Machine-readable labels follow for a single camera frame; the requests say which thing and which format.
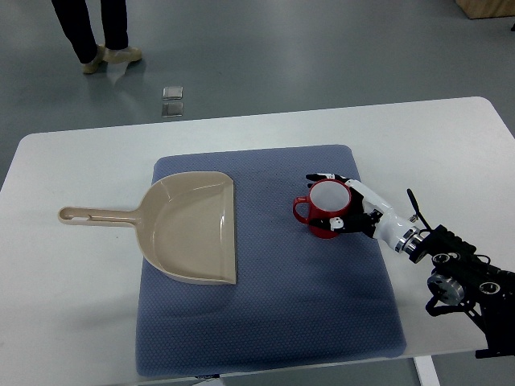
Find person's legs in dark trousers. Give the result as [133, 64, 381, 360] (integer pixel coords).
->
[51, 0, 142, 75]

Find wooden furniture corner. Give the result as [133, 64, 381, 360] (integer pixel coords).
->
[455, 0, 514, 19]

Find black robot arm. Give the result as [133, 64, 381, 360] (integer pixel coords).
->
[404, 190, 514, 359]

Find red cup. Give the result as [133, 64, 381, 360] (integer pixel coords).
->
[292, 179, 352, 239]

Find upper metal floor plate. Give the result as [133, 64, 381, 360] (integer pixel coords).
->
[163, 86, 183, 101]

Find black table control panel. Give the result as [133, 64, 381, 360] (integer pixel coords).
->
[475, 349, 505, 359]

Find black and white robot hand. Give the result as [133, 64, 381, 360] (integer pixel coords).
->
[306, 173, 423, 255]

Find white table leg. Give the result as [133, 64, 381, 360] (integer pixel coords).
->
[414, 355, 440, 386]

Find blue grey mat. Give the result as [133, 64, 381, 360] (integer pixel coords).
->
[136, 145, 406, 377]

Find beige plastic dustpan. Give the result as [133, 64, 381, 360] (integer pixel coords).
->
[58, 171, 237, 285]

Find metal floor plate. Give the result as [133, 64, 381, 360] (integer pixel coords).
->
[162, 101, 183, 117]
[163, 86, 183, 101]

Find lower metal floor plate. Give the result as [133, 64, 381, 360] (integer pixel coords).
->
[162, 101, 183, 117]

